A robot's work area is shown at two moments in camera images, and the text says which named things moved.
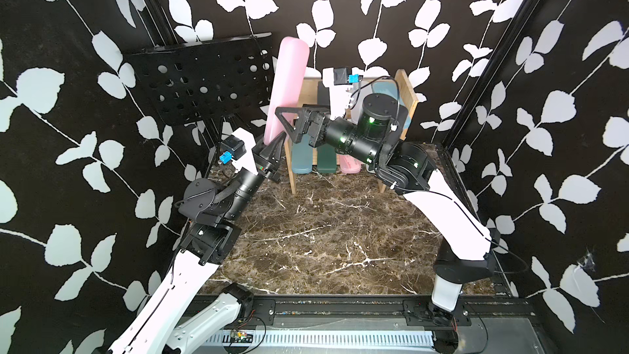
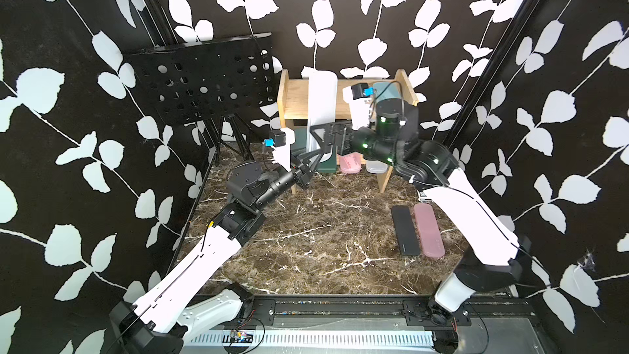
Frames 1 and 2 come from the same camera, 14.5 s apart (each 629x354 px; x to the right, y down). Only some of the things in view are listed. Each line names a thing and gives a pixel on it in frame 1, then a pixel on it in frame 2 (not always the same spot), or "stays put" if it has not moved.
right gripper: (318, 124) to (341, 130)
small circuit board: (241, 337) stays put
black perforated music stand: (187, 81) stays put
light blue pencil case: (388, 87) stays put
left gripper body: (263, 171) to (297, 175)
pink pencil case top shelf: (287, 84) to (430, 232)
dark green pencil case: (326, 158) stays put
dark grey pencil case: (323, 95) to (406, 230)
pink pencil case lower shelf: (349, 165) stays put
